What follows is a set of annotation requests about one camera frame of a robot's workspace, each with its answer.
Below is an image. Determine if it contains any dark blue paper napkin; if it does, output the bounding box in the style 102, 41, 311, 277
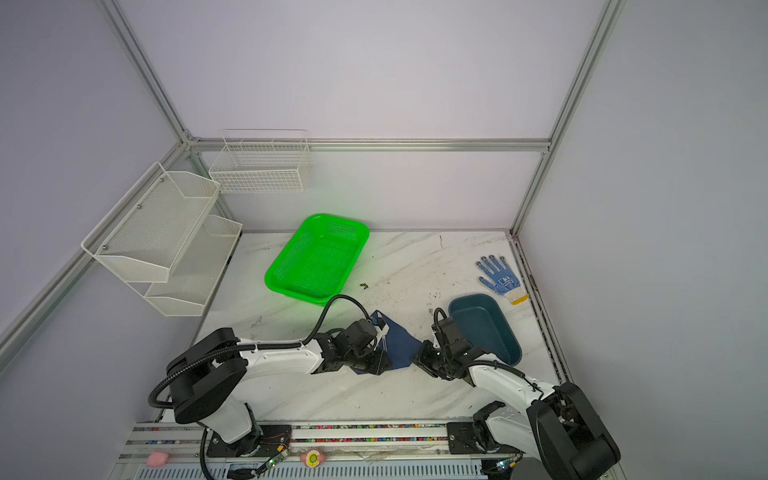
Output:
352, 310, 422, 375

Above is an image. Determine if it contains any dark teal plastic tray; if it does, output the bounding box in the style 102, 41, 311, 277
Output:
449, 294, 523, 366

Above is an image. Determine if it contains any green plastic perforated basket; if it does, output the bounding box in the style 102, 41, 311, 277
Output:
264, 214, 370, 305

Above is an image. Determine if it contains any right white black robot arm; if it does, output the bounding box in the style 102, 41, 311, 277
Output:
413, 340, 621, 479

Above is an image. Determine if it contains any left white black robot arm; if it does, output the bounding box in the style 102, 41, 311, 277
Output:
149, 319, 389, 456

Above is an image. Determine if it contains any blue white work glove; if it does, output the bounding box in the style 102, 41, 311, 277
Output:
475, 255, 530, 305

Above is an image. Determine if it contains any pink green round toy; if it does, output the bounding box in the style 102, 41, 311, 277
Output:
300, 449, 326, 468

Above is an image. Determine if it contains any white mesh two-tier shelf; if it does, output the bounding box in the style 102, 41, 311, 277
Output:
81, 163, 242, 317

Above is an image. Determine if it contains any pink toy figure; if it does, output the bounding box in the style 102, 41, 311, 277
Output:
146, 451, 169, 468

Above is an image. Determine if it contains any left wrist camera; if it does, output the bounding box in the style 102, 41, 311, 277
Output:
343, 319, 389, 358

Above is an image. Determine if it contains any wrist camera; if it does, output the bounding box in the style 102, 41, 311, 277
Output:
343, 319, 389, 358
432, 307, 471, 358

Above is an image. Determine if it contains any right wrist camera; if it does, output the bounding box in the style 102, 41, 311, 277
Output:
432, 307, 471, 358

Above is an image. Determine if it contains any aluminium front rail frame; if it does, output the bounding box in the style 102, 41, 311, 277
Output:
109, 419, 525, 479

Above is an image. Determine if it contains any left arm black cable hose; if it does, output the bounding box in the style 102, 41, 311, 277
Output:
146, 293, 373, 480

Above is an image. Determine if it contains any white wire wall basket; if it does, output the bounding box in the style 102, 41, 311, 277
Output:
209, 129, 313, 194

